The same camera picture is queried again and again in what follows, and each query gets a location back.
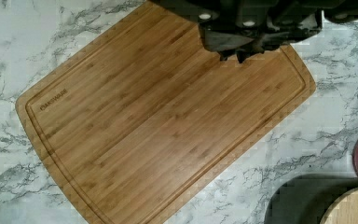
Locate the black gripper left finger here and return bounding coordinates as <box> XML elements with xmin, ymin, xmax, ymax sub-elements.
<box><xmin>199</xmin><ymin>24</ymin><xmax>255</xmax><ymax>62</ymax></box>

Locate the bamboo cutting board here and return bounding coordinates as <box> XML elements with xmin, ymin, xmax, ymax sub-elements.
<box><xmin>16</xmin><ymin>2</ymin><xmax>315</xmax><ymax>224</ymax></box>

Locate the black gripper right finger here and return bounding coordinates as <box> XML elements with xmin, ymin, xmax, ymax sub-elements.
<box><xmin>236</xmin><ymin>31</ymin><xmax>290</xmax><ymax>63</ymax></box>

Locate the black pot with wooden lid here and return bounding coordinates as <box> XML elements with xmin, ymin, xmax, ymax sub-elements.
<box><xmin>264</xmin><ymin>174</ymin><xmax>358</xmax><ymax>224</ymax></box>

